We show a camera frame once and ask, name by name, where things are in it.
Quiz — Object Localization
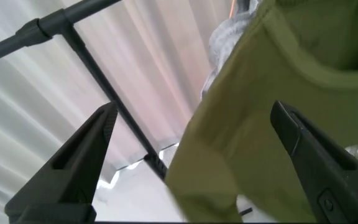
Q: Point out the white curtain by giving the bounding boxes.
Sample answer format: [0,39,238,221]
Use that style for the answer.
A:
[0,0,239,222]

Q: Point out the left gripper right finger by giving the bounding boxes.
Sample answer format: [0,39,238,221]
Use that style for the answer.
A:
[270,100,358,223]

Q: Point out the green garment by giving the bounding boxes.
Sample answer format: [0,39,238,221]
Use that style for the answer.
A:
[165,0,358,223]

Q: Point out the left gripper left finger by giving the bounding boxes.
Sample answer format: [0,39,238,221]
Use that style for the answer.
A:
[4,101,119,223]

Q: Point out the pale grey shorts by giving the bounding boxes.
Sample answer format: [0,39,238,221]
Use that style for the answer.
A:
[200,0,260,100]

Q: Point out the black clothes rack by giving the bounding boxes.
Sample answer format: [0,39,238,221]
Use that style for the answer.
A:
[0,0,254,217]

